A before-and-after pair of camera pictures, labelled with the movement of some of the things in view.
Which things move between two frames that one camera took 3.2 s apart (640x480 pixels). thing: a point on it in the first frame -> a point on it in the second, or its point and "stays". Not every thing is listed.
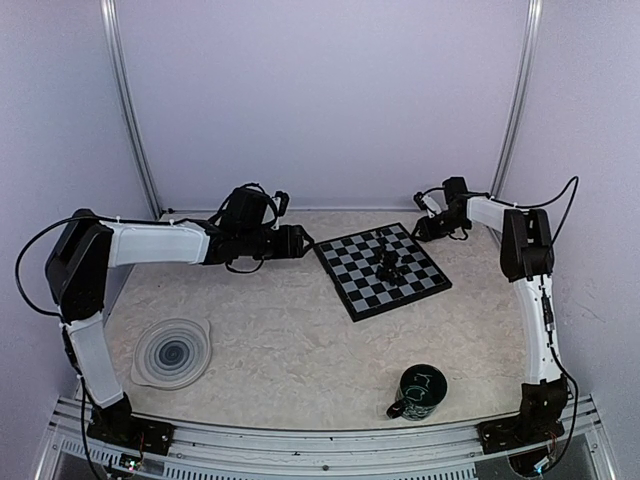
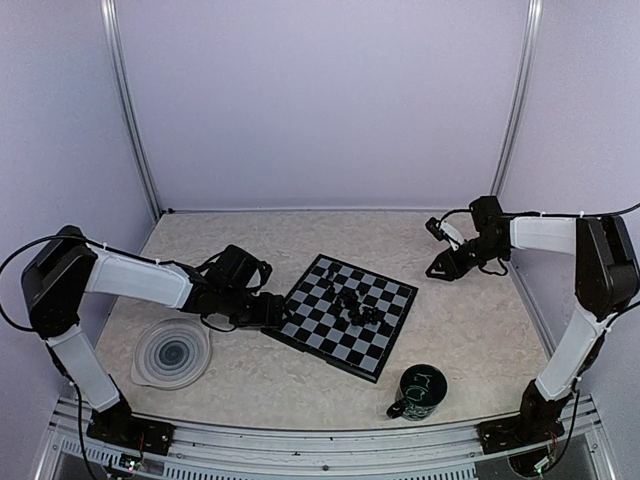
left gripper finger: x=304 y=250 -> x=287 y=313
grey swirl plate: x=172 y=354 stays
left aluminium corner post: x=117 y=64 stays
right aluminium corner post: x=520 y=99 stays
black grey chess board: x=350 y=262 -> x=346 y=316
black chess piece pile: x=388 y=260 -> x=347 y=300
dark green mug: x=422 y=387 stays
